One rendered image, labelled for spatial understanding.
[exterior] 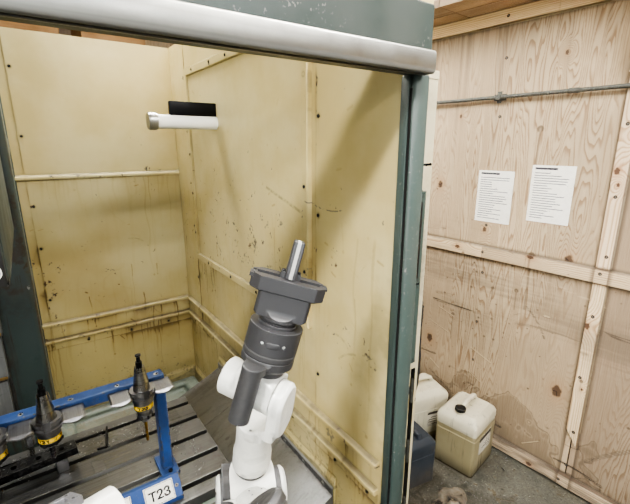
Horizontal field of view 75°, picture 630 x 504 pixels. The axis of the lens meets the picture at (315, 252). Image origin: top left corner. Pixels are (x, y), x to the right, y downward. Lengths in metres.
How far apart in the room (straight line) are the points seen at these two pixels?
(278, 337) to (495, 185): 2.09
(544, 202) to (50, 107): 2.36
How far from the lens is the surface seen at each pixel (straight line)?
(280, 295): 0.63
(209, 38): 0.58
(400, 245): 0.87
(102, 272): 2.15
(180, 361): 2.43
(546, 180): 2.46
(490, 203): 2.60
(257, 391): 0.67
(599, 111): 2.40
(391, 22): 0.81
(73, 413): 1.26
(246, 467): 0.85
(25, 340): 1.84
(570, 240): 2.45
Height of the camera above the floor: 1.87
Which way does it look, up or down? 15 degrees down
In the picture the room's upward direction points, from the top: straight up
